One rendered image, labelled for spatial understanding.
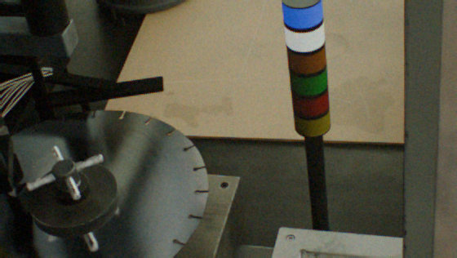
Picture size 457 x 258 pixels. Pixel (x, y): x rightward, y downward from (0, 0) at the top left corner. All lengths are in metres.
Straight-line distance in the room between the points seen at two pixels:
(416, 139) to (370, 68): 0.93
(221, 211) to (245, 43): 0.51
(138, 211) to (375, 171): 0.44
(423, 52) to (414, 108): 0.05
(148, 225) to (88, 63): 0.67
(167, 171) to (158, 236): 0.11
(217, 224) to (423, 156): 0.58
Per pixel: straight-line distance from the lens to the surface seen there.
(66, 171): 1.07
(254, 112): 1.48
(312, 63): 1.03
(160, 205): 1.07
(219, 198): 1.21
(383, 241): 1.07
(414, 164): 0.64
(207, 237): 1.16
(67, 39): 1.23
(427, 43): 0.57
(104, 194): 1.09
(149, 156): 1.14
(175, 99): 1.53
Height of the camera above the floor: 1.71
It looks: 41 degrees down
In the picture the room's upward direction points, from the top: 9 degrees counter-clockwise
